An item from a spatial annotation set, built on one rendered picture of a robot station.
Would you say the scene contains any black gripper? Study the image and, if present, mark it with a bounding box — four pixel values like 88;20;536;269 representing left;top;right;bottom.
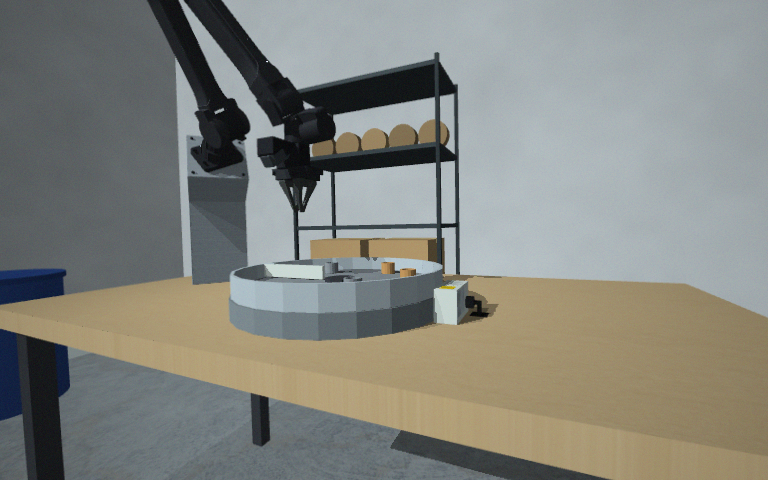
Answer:
272;147;323;213

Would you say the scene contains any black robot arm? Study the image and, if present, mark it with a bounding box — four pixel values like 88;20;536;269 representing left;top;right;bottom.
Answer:
147;0;336;172

